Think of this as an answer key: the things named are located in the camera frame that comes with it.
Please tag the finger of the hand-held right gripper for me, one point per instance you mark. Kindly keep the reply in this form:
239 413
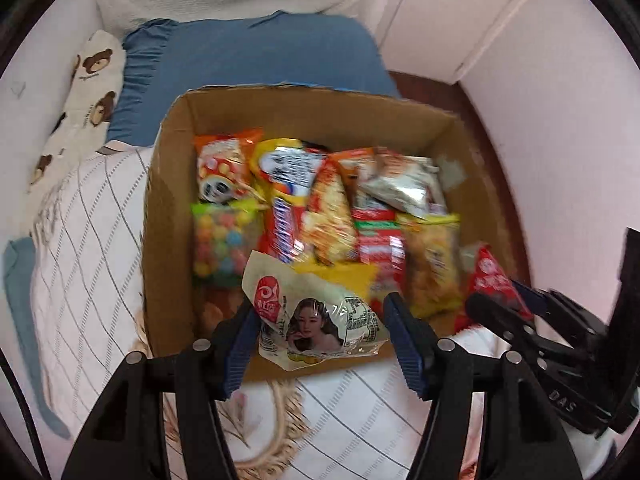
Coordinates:
500 322
565 317

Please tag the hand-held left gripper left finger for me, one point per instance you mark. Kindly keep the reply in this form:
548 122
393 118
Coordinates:
240 355

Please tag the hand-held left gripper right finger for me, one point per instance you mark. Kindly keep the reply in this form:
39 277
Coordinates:
407 350

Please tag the red triangular snack packet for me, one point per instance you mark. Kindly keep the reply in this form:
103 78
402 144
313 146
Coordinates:
492 275

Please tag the cream portrait snack packet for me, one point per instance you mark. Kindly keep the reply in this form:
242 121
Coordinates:
310 320

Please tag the brown cardboard box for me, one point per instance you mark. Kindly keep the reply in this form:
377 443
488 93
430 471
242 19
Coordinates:
172 240

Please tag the orange mushroom-print snack bag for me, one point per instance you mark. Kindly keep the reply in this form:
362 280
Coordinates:
225 160

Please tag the yellow cracker packet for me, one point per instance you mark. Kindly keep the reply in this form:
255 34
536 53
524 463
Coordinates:
432 265

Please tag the plain yellow packet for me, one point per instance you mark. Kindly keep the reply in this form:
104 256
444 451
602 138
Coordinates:
345 277

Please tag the red green snack packet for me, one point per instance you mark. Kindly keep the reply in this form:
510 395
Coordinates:
380 245

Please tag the colourful candy balls bag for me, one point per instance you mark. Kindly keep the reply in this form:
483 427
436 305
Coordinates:
225 245

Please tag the orange noodle snack packet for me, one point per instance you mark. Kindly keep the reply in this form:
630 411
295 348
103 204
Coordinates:
330 215

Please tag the white checked quilt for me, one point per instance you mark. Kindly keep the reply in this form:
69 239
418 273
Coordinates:
85 260

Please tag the yellow snack packet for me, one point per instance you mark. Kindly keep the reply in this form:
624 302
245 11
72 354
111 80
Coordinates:
290 165

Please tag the small orange snack packet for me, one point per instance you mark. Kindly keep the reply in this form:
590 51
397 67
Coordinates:
352 160

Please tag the light blue bed sheet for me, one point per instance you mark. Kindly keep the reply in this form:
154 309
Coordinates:
22 300

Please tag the white door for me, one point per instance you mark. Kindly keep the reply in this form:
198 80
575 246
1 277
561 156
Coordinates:
450 25

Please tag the bear print pillow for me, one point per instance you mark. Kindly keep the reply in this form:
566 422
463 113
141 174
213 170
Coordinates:
90 90

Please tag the blue ruffled pillow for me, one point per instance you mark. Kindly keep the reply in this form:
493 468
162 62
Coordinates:
260 50

